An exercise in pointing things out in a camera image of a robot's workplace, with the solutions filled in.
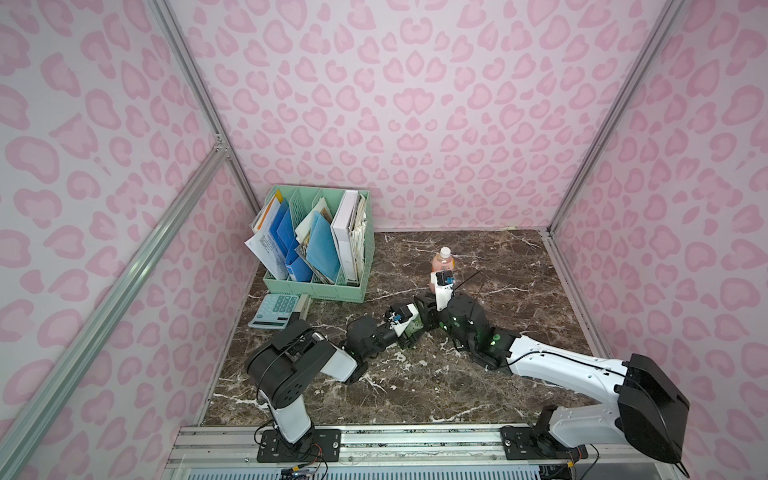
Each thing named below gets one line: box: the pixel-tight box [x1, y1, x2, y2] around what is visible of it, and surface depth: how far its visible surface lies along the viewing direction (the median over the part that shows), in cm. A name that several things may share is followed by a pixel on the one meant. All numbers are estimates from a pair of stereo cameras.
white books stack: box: [330, 190, 367, 286], surface depth 93 cm
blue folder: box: [270, 199, 313, 282], surface depth 95 cm
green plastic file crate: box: [263, 186, 375, 303], surface depth 95 cm
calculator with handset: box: [248, 294, 310, 329], surface depth 99 cm
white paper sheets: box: [244, 196, 289, 281], surface depth 92 cm
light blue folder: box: [306, 211, 341, 282], surface depth 90 cm
